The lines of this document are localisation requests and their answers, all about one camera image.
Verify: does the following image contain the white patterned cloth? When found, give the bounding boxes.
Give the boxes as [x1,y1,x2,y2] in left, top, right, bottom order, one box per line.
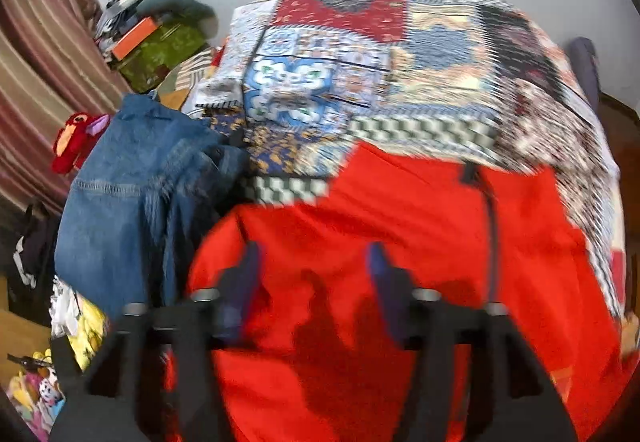
[49,273,82,339]

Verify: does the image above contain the grey-green cushion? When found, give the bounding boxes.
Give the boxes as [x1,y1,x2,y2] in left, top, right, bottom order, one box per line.
[135,0,220,31]

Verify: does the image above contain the red garment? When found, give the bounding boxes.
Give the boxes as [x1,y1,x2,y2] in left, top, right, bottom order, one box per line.
[165,142,640,442]

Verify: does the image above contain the orange box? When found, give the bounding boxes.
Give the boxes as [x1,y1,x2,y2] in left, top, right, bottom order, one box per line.
[111,16,163,62]

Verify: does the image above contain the grey-purple chair back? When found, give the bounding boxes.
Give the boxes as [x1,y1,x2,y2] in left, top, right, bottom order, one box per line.
[566,37,601,109]

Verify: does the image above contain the patchwork printed bedspread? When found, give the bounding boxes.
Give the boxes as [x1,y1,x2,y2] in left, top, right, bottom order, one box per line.
[192,0,632,323]

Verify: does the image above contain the yellow cloth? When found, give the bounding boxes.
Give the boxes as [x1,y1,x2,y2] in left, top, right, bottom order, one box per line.
[65,292,112,373]

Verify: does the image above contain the blue denim jeans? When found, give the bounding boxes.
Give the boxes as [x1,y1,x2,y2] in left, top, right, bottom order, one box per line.
[54,94,251,323]

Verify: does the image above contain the brown patterned cloth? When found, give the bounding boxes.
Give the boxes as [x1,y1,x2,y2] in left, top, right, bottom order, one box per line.
[157,50,222,113]

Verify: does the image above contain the wooden door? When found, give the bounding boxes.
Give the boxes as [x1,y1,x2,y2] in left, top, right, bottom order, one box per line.
[595,91,640,178]

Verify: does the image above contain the green and orange toy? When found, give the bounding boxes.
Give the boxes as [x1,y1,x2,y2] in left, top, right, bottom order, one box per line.
[112,20,211,94]

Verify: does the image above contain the pile of colourful toys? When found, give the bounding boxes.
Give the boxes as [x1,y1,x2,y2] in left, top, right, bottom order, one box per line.
[4,347,67,439]

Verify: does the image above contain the striped curtain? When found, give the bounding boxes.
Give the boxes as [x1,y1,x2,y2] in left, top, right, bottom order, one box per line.
[0,0,132,219]

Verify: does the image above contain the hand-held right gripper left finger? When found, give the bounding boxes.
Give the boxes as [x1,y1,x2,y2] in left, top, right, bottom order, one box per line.
[50,242,262,442]

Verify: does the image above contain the red plush toy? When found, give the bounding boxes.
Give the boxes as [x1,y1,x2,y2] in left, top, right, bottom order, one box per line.
[51,111,111,174]

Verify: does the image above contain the dark clothing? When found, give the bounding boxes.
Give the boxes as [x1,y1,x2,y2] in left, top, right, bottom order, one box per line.
[9,201,64,325]

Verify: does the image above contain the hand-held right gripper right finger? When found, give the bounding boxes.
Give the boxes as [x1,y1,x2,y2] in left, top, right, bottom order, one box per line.
[364,241,582,442]

